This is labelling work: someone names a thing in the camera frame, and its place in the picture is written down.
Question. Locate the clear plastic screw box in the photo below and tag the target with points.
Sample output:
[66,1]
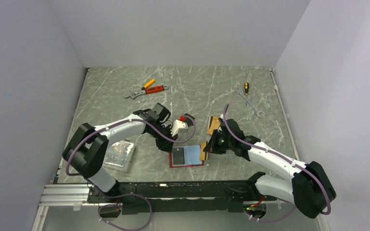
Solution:
[119,155]

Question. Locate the orange handled pliers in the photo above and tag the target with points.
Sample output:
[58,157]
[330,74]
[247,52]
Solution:
[148,84]

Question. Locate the orange black screwdriver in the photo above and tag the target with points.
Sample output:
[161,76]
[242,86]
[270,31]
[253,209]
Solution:
[246,88]

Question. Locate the aluminium frame rail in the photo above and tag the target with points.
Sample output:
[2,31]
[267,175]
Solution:
[74,195]

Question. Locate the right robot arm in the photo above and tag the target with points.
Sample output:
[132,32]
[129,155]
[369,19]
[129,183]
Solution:
[306,185]

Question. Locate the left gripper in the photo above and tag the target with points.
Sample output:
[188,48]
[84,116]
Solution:
[167,145]

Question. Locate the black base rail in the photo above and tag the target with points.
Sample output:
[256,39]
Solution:
[182,196]

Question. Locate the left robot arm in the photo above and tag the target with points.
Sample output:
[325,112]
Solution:
[87,148]

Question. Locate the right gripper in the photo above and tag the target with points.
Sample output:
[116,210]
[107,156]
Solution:
[212,147]

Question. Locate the single black credit card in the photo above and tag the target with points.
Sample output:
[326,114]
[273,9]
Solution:
[178,156]

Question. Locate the red leather card holder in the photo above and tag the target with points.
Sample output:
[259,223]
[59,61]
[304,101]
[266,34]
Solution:
[191,157]

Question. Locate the single gold credit card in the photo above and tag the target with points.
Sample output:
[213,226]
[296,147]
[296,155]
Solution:
[203,154]

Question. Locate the red handled adjustable wrench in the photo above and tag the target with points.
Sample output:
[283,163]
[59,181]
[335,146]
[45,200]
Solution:
[150,90]

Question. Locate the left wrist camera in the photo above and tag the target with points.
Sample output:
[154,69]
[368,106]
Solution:
[179,126]

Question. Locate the silver open end wrench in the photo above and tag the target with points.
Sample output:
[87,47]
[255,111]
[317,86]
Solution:
[259,113]

